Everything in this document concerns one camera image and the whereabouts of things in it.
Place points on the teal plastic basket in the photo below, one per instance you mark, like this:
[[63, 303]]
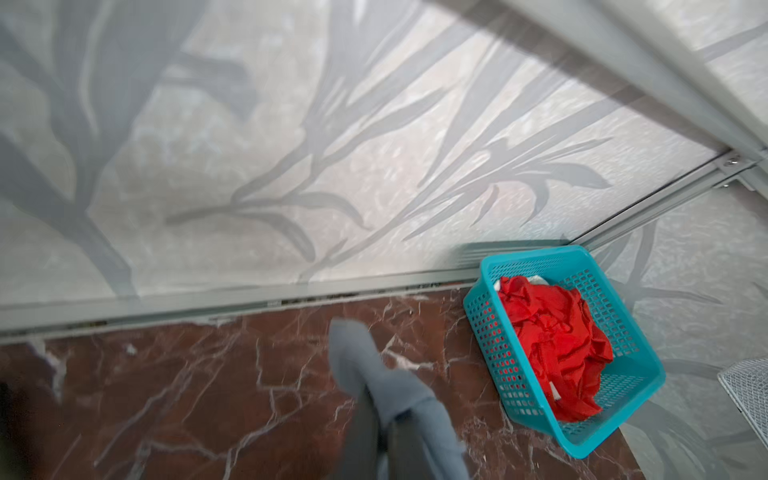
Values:
[[635, 374]]

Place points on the white wire mesh basket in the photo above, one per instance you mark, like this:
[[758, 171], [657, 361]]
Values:
[[745, 382]]

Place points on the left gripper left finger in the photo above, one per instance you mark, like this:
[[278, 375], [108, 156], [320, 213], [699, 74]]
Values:
[[362, 454]]

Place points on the red t shirt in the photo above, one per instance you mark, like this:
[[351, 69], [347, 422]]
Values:
[[565, 348]]

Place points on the grey t shirt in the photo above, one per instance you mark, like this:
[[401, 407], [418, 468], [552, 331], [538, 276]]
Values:
[[356, 365]]

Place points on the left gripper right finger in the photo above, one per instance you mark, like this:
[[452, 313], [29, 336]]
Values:
[[406, 453]]

